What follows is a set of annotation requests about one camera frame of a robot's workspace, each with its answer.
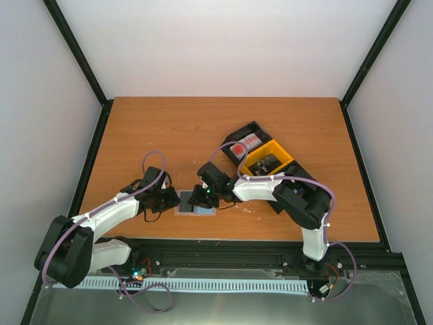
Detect red white card stack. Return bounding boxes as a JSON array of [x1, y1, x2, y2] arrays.
[[230, 133, 263, 159]]

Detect black credit card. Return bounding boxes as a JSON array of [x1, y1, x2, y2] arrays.
[[179, 190, 195, 214]]

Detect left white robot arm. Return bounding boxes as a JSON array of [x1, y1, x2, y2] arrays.
[[34, 167, 180, 288]]

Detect left black frame post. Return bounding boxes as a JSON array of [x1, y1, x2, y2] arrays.
[[43, 0, 110, 106]]

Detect yellow middle card bin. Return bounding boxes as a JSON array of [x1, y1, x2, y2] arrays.
[[241, 139, 294, 176]]

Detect black left card bin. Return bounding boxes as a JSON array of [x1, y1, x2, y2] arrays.
[[222, 121, 273, 166]]

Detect thin black cable loop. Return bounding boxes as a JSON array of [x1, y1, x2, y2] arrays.
[[143, 208, 163, 223]]

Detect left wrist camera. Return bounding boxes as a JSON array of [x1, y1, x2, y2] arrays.
[[161, 173, 172, 190]]

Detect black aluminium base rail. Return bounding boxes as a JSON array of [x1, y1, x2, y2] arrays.
[[43, 236, 405, 282]]

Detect black frame post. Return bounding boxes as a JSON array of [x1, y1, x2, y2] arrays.
[[43, 0, 110, 106], [340, 0, 413, 104]]

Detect black card stack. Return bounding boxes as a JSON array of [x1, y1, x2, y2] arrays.
[[248, 154, 282, 176]]

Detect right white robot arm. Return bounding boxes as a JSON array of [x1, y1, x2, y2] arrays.
[[188, 162, 336, 275]]

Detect light blue cable duct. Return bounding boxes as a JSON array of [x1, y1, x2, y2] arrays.
[[47, 276, 310, 294]]

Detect black right card bin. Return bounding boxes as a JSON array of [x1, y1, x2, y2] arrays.
[[268, 161, 318, 217]]

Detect black card bin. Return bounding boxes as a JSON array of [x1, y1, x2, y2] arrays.
[[222, 121, 273, 166], [268, 161, 318, 217]]

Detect right black frame post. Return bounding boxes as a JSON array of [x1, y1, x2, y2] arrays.
[[340, 0, 413, 104]]

